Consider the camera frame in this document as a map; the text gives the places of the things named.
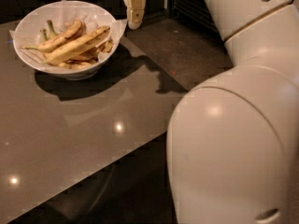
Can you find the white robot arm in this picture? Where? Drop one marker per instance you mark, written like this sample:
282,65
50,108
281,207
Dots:
232,140

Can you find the small bananas at bottom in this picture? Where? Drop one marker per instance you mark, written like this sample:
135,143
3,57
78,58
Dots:
88,57

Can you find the white paper liner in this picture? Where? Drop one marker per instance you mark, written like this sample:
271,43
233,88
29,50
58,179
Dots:
118,27

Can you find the rear yellow banana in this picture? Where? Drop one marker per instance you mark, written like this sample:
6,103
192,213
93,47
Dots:
54,40

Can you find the large front yellow banana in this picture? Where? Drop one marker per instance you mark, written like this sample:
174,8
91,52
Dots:
78,46

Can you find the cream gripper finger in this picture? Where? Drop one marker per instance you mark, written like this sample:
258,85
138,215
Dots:
135,10

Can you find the glass door refrigerator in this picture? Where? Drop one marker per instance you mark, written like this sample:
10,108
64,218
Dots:
195,10

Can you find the white bowl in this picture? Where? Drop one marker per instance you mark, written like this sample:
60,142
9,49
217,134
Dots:
78,73

